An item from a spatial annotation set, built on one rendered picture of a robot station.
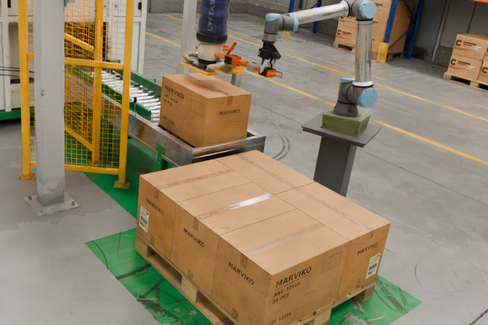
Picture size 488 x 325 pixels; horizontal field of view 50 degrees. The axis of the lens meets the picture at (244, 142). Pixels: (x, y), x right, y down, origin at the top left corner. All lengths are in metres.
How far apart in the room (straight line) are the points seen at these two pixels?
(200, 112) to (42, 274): 1.45
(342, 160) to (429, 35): 8.38
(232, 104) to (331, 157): 0.89
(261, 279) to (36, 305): 1.28
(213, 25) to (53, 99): 1.20
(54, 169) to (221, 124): 1.24
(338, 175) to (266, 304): 1.71
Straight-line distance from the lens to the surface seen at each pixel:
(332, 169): 4.09
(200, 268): 2.99
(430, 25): 12.19
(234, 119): 3.80
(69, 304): 3.17
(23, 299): 3.24
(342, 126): 3.91
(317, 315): 3.07
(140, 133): 4.14
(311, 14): 3.65
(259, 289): 2.63
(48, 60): 3.68
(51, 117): 3.80
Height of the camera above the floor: 1.99
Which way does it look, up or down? 21 degrees down
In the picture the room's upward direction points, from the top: 8 degrees clockwise
